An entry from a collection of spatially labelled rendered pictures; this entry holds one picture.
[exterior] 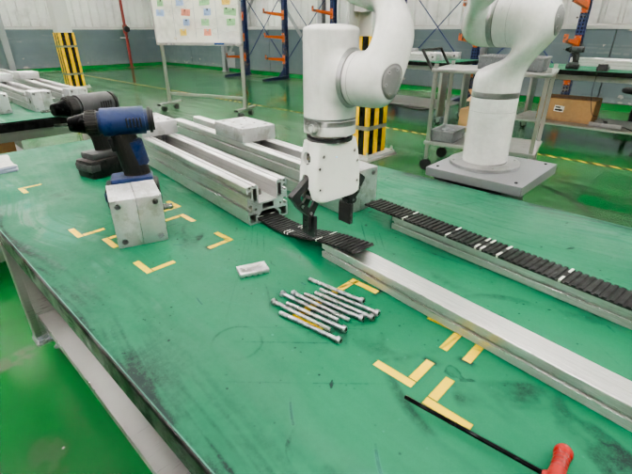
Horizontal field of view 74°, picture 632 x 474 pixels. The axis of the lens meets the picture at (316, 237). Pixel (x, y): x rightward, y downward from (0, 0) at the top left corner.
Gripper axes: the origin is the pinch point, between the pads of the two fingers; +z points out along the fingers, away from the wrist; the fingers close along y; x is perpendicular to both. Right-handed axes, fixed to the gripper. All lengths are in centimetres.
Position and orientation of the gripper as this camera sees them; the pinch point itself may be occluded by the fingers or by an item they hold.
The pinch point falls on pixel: (328, 222)
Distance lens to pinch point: 75.7
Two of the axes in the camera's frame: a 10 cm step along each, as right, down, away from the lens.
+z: 0.0, 9.0, 4.4
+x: -6.4, -3.4, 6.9
